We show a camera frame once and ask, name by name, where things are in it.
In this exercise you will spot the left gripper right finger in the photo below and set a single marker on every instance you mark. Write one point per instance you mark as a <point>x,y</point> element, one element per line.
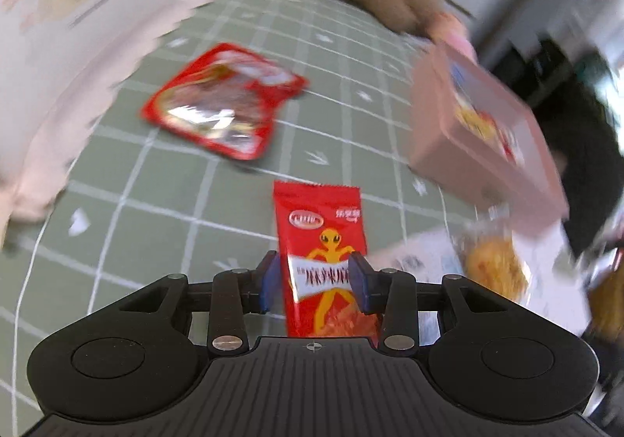
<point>481,351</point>

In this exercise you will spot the yellow bread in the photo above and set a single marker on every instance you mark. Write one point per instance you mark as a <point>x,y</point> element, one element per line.
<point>492,261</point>

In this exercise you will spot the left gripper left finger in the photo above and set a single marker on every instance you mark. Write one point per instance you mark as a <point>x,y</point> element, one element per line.
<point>146,351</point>

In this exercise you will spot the red spicy strip packet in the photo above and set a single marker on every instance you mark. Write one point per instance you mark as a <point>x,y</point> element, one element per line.
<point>319,227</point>

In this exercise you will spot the white cartoon chair cover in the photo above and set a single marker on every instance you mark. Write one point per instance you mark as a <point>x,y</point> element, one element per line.
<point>60,63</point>

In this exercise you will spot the pink cardboard box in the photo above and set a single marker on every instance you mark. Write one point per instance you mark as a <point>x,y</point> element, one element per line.
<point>473,137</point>

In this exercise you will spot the dark red snack packet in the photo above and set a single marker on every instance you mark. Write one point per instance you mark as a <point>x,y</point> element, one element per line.
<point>225,101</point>

